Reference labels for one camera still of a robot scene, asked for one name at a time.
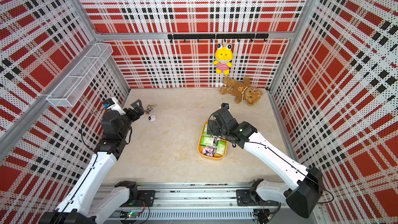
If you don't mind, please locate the green tissue pack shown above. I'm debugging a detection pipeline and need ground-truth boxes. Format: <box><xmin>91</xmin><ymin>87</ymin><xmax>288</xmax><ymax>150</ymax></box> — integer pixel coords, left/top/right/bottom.
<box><xmin>200</xmin><ymin>136</ymin><xmax>214</xmax><ymax>147</ymax></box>
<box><xmin>215</xmin><ymin>141</ymin><xmax>227</xmax><ymax>156</ymax></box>
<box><xmin>203</xmin><ymin>124</ymin><xmax>208</xmax><ymax>135</ymax></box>

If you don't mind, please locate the pink tissue pack bottom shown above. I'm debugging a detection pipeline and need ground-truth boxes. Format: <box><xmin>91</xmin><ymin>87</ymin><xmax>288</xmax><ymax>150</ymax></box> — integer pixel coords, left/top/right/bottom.
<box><xmin>201</xmin><ymin>147</ymin><xmax>215</xmax><ymax>157</ymax></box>

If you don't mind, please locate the yellow storage tray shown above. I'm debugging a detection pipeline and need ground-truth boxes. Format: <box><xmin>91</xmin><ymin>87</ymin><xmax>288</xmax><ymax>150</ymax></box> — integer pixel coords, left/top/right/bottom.
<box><xmin>198</xmin><ymin>121</ymin><xmax>228</xmax><ymax>160</ymax></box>

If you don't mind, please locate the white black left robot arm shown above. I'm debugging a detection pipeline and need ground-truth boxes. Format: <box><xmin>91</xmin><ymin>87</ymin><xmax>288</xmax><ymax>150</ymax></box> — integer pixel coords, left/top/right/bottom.
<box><xmin>39</xmin><ymin>97</ymin><xmax>145</xmax><ymax>224</ymax></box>

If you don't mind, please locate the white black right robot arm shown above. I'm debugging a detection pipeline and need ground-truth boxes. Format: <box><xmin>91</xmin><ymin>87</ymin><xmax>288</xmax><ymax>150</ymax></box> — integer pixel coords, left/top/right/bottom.
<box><xmin>207</xmin><ymin>120</ymin><xmax>325</xmax><ymax>218</ymax></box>

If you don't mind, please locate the brown teddy bear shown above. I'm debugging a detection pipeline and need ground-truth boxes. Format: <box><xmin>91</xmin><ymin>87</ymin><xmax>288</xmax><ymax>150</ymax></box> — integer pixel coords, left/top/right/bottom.
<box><xmin>219</xmin><ymin>76</ymin><xmax>263</xmax><ymax>106</ymax></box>

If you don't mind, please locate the yellow frog plush toy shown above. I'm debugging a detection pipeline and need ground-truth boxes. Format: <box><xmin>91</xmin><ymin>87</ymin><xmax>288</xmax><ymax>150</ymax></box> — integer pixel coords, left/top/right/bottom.
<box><xmin>214</xmin><ymin>44</ymin><xmax>233</xmax><ymax>75</ymax></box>

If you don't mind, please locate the fox figure keychain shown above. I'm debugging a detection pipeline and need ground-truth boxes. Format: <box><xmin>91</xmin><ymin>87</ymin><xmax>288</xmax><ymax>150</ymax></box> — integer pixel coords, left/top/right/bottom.
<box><xmin>145</xmin><ymin>104</ymin><xmax>157</xmax><ymax>115</ymax></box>

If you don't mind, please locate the white plush keychain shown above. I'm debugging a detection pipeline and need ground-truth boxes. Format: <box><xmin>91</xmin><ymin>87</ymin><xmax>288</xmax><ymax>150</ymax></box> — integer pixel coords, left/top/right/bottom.
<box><xmin>148</xmin><ymin>114</ymin><xmax>156</xmax><ymax>122</ymax></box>

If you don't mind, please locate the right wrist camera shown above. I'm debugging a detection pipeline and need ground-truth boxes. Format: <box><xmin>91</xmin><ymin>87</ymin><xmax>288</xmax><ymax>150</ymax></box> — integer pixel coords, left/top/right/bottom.
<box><xmin>209</xmin><ymin>103</ymin><xmax>238</xmax><ymax>135</ymax></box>

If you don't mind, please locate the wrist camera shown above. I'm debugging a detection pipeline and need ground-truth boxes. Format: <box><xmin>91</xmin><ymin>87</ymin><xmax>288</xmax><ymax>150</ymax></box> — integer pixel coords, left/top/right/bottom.
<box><xmin>103</xmin><ymin>97</ymin><xmax>126</xmax><ymax>116</ymax></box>
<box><xmin>209</xmin><ymin>103</ymin><xmax>238</xmax><ymax>135</ymax></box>

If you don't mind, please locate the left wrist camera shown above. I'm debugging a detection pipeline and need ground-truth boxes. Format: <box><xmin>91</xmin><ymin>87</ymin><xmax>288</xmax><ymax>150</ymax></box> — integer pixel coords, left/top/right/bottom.
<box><xmin>103</xmin><ymin>97</ymin><xmax>126</xmax><ymax>116</ymax></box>

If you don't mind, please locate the white wire mesh basket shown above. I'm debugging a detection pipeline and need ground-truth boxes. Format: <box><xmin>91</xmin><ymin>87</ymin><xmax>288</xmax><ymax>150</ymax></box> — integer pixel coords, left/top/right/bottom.
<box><xmin>47</xmin><ymin>43</ymin><xmax>113</xmax><ymax>107</ymax></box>

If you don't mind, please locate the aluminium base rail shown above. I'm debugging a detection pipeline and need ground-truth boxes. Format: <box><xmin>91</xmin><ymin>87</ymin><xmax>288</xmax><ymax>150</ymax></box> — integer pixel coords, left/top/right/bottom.
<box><xmin>93</xmin><ymin>181</ymin><xmax>324</xmax><ymax>222</ymax></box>

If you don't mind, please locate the black hook rail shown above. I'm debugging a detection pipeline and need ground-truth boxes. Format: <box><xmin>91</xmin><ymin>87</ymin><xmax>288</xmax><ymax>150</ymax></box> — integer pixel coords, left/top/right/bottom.
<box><xmin>167</xmin><ymin>33</ymin><xmax>269</xmax><ymax>41</ymax></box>

